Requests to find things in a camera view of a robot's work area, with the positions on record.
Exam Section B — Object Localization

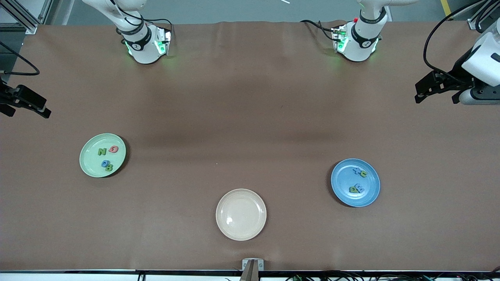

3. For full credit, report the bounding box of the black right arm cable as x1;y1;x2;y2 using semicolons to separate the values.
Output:
0;41;40;75

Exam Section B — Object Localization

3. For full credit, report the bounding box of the aluminium extrusion frame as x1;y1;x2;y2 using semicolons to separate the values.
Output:
468;0;489;30
0;0;53;35

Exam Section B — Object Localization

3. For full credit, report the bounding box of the blue plate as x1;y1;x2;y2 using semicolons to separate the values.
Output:
331;158;380;207

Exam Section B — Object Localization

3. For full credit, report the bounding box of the light green plate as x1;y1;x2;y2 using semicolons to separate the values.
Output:
79;133;127;178

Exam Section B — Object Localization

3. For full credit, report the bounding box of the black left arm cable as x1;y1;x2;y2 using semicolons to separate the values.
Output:
424;0;475;80

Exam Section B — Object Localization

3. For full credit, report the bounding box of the beige plate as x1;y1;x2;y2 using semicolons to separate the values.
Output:
216;189;267;241

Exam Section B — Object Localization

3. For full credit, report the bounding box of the black right base cable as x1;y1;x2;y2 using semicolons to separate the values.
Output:
137;12;174;34

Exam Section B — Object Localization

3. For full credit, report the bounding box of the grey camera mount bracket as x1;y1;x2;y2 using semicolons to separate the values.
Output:
240;258;264;281

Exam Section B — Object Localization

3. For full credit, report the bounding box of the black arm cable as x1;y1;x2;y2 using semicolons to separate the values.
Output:
424;0;475;80
0;41;40;75

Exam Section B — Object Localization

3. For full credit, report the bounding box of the black base cable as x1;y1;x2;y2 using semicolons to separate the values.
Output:
300;19;337;41
137;12;174;34

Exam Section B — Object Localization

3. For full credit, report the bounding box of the black left base cable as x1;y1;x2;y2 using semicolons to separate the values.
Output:
300;19;337;41

